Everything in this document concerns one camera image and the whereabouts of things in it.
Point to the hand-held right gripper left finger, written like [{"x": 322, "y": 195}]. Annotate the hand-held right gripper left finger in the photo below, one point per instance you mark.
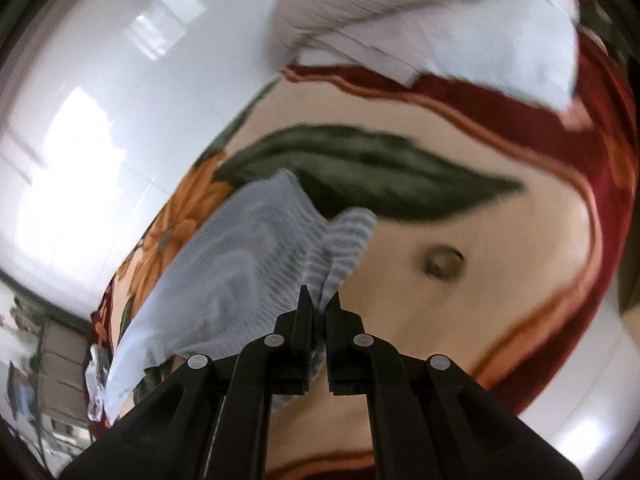
[{"x": 302, "y": 321}]

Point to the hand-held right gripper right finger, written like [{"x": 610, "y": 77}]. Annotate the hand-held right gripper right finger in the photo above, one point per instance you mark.
[{"x": 336, "y": 331}]

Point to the blue striped pants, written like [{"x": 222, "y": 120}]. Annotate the blue striped pants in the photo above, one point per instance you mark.
[{"x": 240, "y": 260}]

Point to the floral fleece blanket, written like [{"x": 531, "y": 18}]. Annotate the floral fleece blanket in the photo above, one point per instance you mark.
[{"x": 500, "y": 270}]

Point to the crumpled striped garment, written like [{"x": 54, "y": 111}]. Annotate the crumpled striped garment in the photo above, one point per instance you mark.
[{"x": 96, "y": 400}]

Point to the pink quilt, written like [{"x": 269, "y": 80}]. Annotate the pink quilt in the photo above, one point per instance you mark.
[{"x": 350, "y": 5}]

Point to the white pillow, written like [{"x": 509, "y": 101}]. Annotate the white pillow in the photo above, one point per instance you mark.
[{"x": 510, "y": 45}]

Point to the green metal bed frame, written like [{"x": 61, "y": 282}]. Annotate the green metal bed frame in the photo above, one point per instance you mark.
[{"x": 65, "y": 316}]

